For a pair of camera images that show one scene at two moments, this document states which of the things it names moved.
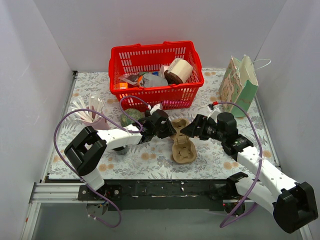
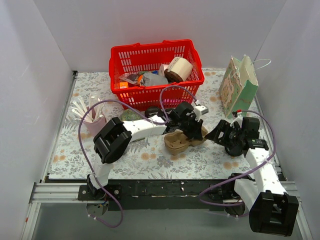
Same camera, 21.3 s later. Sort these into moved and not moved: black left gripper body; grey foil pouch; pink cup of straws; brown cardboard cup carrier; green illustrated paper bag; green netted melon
Moved: brown cardboard cup carrier; black left gripper body
Not moved: pink cup of straws; green netted melon; grey foil pouch; green illustrated paper bag
